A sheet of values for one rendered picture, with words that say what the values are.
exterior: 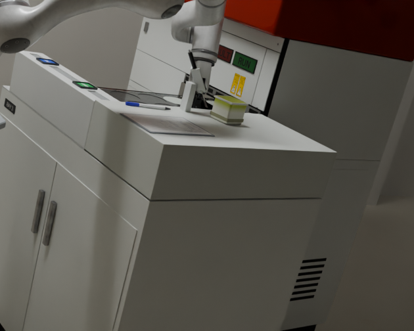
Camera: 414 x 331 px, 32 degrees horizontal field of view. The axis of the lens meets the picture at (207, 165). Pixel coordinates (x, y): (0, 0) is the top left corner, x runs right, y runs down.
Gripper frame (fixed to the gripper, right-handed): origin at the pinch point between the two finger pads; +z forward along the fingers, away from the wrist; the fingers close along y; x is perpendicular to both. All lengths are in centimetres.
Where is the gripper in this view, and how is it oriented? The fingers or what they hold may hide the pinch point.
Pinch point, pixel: (194, 110)
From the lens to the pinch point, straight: 222.6
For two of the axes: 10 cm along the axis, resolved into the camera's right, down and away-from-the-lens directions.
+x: 9.5, 1.8, 2.6
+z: -1.7, 9.8, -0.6
